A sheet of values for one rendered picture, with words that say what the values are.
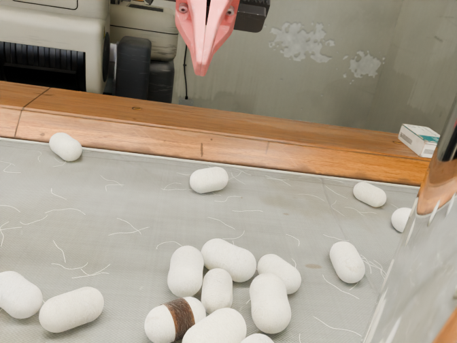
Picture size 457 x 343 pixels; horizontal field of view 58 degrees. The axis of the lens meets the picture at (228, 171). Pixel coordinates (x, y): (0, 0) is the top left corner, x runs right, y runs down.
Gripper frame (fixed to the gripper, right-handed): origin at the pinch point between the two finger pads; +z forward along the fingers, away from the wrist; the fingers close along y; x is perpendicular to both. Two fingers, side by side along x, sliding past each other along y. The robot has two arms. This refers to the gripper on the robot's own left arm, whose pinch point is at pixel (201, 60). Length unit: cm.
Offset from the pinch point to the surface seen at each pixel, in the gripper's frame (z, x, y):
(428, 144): -5.0, 14.4, 26.4
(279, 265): 13.0, 2.5, 6.1
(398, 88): -124, 146, 111
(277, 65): -137, 156, 47
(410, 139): -6.9, 16.7, 25.9
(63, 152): 2.3, 11.9, -11.0
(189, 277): 14.4, 1.2, 0.6
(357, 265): 12.4, 3.0, 11.4
